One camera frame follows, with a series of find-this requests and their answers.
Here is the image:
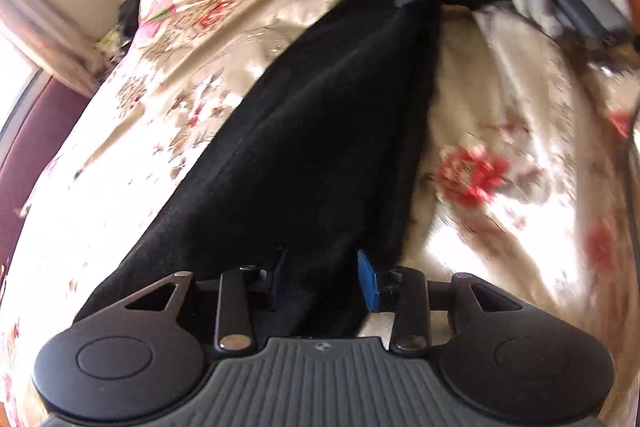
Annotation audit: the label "beige floral curtain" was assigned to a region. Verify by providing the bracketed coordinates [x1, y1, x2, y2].
[0, 0, 108, 95]

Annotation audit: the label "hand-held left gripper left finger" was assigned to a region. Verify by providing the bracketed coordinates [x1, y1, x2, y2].
[75, 249, 288, 354]

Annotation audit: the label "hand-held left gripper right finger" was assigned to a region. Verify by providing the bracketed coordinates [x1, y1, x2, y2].
[356, 249, 556, 354]

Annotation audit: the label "floral satin bedspread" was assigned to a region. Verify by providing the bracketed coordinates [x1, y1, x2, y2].
[0, 0, 640, 427]

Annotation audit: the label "maroon upholstered sofa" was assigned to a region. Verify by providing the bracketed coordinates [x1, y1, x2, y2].
[0, 72, 68, 268]

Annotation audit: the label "pile of dark clothes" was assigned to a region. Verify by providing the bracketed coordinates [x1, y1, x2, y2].
[116, 0, 143, 38]

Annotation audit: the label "window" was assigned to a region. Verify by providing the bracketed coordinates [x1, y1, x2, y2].
[0, 32, 43, 120]

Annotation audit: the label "black pants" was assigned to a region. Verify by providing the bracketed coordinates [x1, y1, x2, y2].
[75, 0, 501, 341]

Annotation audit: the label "white green plastic bag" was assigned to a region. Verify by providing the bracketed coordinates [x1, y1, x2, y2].
[97, 24, 131, 62]

